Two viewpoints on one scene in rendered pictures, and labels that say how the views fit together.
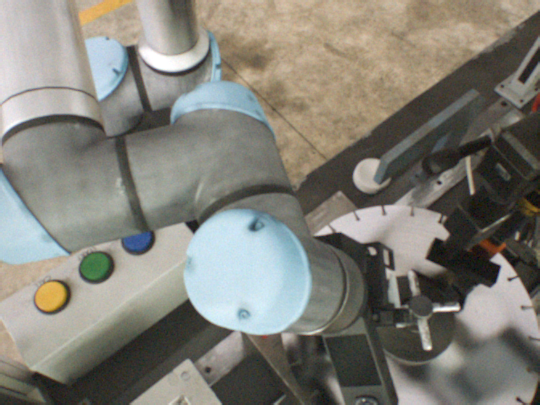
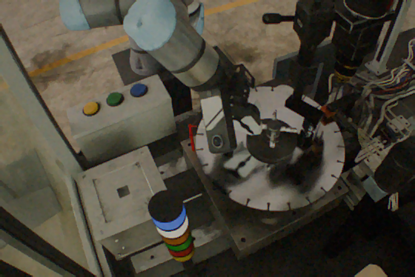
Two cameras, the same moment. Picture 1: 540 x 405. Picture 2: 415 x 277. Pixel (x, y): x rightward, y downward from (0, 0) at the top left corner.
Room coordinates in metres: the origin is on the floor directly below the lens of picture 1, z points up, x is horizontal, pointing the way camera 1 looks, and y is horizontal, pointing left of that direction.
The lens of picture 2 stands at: (-0.25, -0.18, 1.53)
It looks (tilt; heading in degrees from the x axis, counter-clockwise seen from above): 53 degrees down; 19
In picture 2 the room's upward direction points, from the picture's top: 5 degrees counter-clockwise
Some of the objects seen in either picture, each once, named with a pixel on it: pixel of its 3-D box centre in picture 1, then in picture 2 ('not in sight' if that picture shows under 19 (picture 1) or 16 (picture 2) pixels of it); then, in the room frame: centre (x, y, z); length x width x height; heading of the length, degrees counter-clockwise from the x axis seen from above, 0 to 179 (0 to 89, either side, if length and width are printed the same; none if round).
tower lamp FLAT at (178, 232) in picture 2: not in sight; (170, 219); (-0.10, -0.07, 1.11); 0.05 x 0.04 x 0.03; 41
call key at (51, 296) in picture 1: (52, 297); (91, 109); (0.21, 0.30, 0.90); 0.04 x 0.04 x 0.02
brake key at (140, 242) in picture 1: (138, 239); (138, 90); (0.30, 0.19, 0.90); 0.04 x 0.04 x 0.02
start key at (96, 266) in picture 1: (96, 267); (115, 99); (0.25, 0.25, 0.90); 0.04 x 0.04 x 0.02
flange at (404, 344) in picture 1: (411, 316); (271, 136); (0.18, -0.18, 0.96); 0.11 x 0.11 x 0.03
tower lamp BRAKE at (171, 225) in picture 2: not in sight; (167, 210); (-0.10, -0.07, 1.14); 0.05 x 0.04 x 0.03; 41
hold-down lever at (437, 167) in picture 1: (472, 164); (288, 22); (0.25, -0.18, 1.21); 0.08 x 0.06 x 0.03; 131
